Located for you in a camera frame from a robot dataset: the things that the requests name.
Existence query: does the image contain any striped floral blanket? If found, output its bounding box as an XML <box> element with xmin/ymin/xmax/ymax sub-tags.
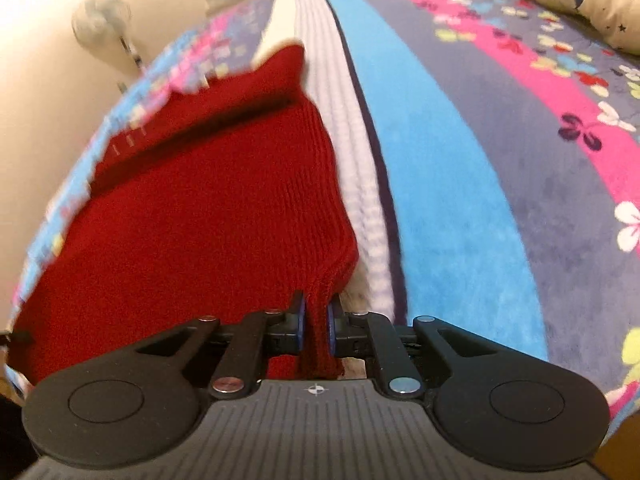
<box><xmin>10</xmin><ymin>0</ymin><xmax>640</xmax><ymax>421</ymax></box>

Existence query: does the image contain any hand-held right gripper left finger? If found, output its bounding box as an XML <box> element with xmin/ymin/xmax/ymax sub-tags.
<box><xmin>136</xmin><ymin>291</ymin><xmax>307</xmax><ymax>401</ymax></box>

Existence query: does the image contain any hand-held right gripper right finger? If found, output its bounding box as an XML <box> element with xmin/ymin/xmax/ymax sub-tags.
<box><xmin>327</xmin><ymin>296</ymin><xmax>507</xmax><ymax>401</ymax></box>

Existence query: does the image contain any red knitted sweater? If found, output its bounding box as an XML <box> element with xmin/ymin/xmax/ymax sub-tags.
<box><xmin>11</xmin><ymin>44</ymin><xmax>359</xmax><ymax>386</ymax></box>

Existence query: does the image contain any white standing fan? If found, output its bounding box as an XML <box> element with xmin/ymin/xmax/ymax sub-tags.
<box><xmin>71</xmin><ymin>0</ymin><xmax>151</xmax><ymax>93</ymax></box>

